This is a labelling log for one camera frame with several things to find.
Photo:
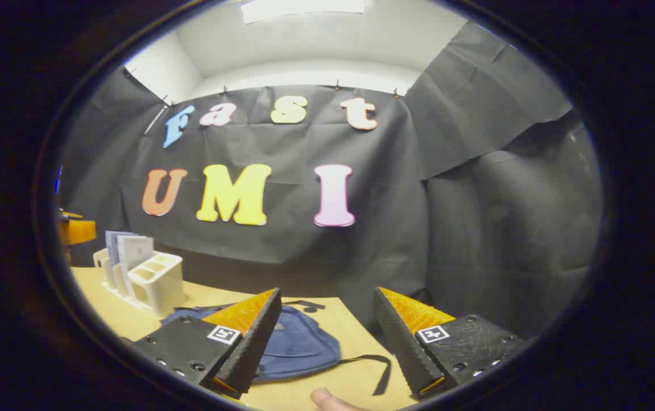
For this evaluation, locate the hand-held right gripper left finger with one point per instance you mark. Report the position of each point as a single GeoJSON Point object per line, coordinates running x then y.
{"type": "Point", "coordinates": [253, 348]}

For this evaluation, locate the blue schoolbag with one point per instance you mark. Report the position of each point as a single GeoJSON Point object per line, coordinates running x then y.
{"type": "Point", "coordinates": [298, 342]}

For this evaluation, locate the blue-grey cover book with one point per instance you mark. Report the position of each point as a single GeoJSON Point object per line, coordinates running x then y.
{"type": "Point", "coordinates": [111, 245]}

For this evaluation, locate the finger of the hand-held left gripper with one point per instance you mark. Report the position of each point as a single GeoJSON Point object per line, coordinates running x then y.
{"type": "Point", "coordinates": [79, 231]}

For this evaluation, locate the white plastic bookshelf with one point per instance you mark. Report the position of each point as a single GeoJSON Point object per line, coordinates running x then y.
{"type": "Point", "coordinates": [161, 285]}

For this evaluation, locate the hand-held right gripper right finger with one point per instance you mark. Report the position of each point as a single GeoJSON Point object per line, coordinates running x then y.
{"type": "Point", "coordinates": [401, 348]}

